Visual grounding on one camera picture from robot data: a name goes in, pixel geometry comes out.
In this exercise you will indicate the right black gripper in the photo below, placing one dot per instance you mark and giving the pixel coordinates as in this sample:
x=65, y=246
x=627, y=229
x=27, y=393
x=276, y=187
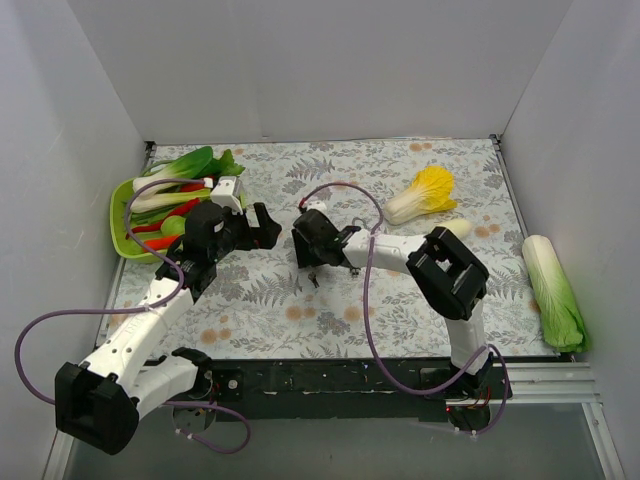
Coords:
x=302, y=242

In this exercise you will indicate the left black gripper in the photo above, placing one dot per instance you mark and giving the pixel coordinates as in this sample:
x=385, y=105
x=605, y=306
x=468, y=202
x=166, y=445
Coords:
x=251, y=230

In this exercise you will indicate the brass keys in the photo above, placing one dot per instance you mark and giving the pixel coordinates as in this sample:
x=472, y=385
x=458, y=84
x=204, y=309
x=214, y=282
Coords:
x=313, y=278

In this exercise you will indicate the small brass padlock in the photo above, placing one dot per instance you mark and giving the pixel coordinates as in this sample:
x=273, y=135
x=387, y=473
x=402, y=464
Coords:
x=356, y=221

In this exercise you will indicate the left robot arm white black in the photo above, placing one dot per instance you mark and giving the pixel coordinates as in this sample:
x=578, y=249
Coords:
x=101, y=400

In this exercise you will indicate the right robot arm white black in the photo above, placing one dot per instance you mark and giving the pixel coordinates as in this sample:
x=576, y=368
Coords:
x=450, y=277

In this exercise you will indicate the floral tablecloth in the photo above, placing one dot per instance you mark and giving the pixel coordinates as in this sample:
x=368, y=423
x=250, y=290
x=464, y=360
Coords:
x=262, y=306

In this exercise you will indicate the green lettuce leaf toy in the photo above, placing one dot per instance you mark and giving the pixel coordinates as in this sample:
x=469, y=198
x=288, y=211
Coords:
x=224, y=166

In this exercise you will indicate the green apple toy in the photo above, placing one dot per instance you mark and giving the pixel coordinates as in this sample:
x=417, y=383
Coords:
x=173, y=226

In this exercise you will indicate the bok choy toy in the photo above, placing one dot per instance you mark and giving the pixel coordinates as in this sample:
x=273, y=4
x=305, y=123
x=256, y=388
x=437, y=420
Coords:
x=188, y=166

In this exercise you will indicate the orange carrot toy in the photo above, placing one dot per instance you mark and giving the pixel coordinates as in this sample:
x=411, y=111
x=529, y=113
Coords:
x=158, y=244

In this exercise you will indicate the red chili pepper toy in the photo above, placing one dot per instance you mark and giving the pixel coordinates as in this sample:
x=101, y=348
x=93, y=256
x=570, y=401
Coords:
x=149, y=224

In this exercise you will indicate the yellow napa cabbage toy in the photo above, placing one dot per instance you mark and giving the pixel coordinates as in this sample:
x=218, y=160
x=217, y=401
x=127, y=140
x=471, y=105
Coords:
x=429, y=192

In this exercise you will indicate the celery stalk toy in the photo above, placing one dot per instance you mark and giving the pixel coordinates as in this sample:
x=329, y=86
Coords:
x=165, y=200

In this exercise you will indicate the white radish toy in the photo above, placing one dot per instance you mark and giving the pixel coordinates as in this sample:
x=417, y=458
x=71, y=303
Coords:
x=460, y=227

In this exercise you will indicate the large green white cabbage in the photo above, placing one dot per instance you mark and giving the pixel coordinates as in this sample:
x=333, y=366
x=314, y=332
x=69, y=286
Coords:
x=561, y=321

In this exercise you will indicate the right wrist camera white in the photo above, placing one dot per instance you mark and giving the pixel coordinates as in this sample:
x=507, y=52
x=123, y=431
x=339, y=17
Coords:
x=313, y=205

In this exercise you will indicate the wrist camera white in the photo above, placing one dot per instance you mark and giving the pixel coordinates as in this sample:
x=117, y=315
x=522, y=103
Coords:
x=229, y=192
x=313, y=205

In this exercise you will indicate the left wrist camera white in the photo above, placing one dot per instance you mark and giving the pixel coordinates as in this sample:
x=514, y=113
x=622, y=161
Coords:
x=229, y=192

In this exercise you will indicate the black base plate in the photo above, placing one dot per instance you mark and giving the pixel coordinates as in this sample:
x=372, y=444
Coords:
x=326, y=389

